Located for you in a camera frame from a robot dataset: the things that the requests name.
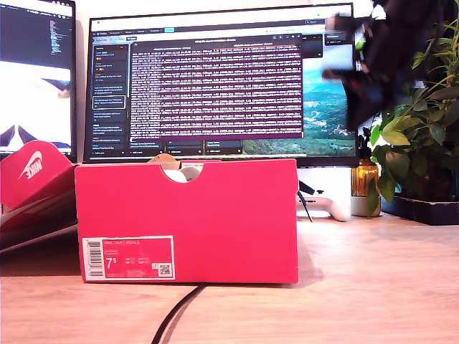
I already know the red Nike shoebox lid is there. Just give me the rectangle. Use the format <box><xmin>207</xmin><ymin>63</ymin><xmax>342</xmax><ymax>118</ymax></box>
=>
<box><xmin>0</xmin><ymin>140</ymin><xmax>80</xmax><ymax>252</ymax></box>

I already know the red Nike shoebox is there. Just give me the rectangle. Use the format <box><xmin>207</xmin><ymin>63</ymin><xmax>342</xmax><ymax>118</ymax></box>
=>
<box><xmin>74</xmin><ymin>158</ymin><xmax>299</xmax><ymax>285</ymax></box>

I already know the green leafy houseplant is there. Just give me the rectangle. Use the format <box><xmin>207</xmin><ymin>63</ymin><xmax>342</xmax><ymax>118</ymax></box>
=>
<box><xmin>358</xmin><ymin>17</ymin><xmax>459</xmax><ymax>218</ymax></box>

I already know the amber pump bottle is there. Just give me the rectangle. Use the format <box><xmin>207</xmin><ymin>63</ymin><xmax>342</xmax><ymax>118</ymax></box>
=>
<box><xmin>351</xmin><ymin>127</ymin><xmax>381</xmax><ymax>197</ymax></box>

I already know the white monitor stand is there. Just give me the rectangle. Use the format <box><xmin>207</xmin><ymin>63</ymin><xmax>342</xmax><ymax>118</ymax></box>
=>
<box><xmin>297</xmin><ymin>166</ymin><xmax>352</xmax><ymax>218</ymax></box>

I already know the pale green plant pot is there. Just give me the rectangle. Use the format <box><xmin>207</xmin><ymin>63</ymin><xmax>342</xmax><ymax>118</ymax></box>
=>
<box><xmin>350</xmin><ymin>195</ymin><xmax>383</xmax><ymax>217</ymax></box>

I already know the white game controller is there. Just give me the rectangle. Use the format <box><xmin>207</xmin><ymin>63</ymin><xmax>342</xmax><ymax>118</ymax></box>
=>
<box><xmin>297</xmin><ymin>195</ymin><xmax>353</xmax><ymax>222</ymax></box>

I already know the dark plant tray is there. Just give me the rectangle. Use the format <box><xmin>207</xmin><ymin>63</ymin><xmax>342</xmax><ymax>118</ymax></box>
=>
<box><xmin>382</xmin><ymin>195</ymin><xmax>459</xmax><ymax>226</ymax></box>

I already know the large black computer monitor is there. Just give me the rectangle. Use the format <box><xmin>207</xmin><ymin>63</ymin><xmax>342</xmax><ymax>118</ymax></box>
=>
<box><xmin>82</xmin><ymin>1</ymin><xmax>361</xmax><ymax>168</ymax></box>

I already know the brown packing paper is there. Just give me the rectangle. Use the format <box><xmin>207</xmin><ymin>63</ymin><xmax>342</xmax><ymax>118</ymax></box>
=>
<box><xmin>146</xmin><ymin>155</ymin><xmax>180</xmax><ymax>173</ymax></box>

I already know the black monitor with code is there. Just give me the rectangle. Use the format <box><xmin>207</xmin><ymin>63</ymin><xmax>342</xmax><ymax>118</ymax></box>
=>
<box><xmin>0</xmin><ymin>0</ymin><xmax>78</xmax><ymax>163</ymax></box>

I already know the black cable on table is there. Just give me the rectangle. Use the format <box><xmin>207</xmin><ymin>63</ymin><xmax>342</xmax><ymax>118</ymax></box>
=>
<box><xmin>151</xmin><ymin>282</ymin><xmax>207</xmax><ymax>344</ymax></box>

